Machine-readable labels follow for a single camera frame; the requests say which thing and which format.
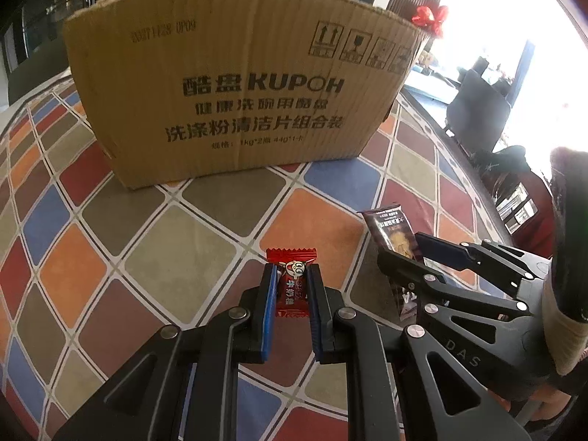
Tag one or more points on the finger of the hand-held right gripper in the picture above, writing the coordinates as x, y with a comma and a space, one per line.
413, 270
441, 250

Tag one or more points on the red cartoon candy packet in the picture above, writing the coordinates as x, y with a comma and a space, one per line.
291, 280

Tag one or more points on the red balloon bow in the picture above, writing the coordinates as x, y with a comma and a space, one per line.
429, 17

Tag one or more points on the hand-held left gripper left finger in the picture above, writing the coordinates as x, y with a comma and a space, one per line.
268, 312

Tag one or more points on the dark chair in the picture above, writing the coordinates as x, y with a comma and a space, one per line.
480, 105

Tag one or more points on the colourful checkered tablecloth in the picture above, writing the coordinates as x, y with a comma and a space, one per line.
138, 248

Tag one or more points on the dark green patterned cloth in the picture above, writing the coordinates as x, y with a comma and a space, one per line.
503, 165

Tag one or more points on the dark brown biscuit packet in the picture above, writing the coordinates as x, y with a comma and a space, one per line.
396, 239

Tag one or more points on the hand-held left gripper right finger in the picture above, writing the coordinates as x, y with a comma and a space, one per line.
319, 312

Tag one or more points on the brown cardboard box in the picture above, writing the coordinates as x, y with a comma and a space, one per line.
239, 101

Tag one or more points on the wooden chair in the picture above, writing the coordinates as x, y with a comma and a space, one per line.
540, 211

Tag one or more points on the person's right forearm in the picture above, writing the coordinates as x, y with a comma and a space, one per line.
569, 248

